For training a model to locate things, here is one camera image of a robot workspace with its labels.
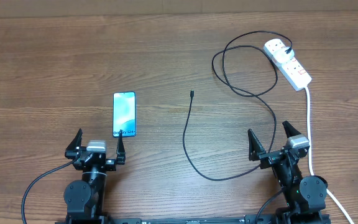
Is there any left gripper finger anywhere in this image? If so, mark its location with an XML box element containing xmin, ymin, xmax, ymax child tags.
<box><xmin>116</xmin><ymin>130</ymin><xmax>126</xmax><ymax>161</ymax></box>
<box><xmin>65</xmin><ymin>128</ymin><xmax>83</xmax><ymax>152</ymax></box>

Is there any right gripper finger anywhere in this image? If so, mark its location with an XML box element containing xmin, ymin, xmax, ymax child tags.
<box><xmin>282</xmin><ymin>121</ymin><xmax>301</xmax><ymax>138</ymax></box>
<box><xmin>247</xmin><ymin>129</ymin><xmax>265</xmax><ymax>155</ymax></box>

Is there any Samsung Galaxy smartphone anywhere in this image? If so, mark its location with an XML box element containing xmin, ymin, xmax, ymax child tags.
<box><xmin>112</xmin><ymin>91</ymin><xmax>136</xmax><ymax>138</ymax></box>

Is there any black USB charging cable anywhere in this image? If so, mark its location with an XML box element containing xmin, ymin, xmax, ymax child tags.
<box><xmin>182</xmin><ymin>30</ymin><xmax>293</xmax><ymax>182</ymax></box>

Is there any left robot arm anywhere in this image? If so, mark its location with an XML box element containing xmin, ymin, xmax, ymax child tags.
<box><xmin>63</xmin><ymin>129</ymin><xmax>126</xmax><ymax>223</ymax></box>

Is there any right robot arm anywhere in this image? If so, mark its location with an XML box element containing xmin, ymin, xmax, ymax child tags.
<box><xmin>246</xmin><ymin>121</ymin><xmax>331</xmax><ymax>224</ymax></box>

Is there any white charger plug adapter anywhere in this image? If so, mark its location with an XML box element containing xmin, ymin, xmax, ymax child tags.
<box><xmin>273</xmin><ymin>47</ymin><xmax>295</xmax><ymax>65</ymax></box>

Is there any white power strip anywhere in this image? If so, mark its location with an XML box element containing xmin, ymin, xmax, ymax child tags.
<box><xmin>264</xmin><ymin>39</ymin><xmax>312</xmax><ymax>91</ymax></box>

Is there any cardboard backdrop panel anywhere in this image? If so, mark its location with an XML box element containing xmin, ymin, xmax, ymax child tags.
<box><xmin>0</xmin><ymin>0</ymin><xmax>358</xmax><ymax>18</ymax></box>

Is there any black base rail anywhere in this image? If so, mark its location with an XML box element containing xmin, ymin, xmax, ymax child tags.
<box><xmin>55</xmin><ymin>214</ymin><xmax>331</xmax><ymax>224</ymax></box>

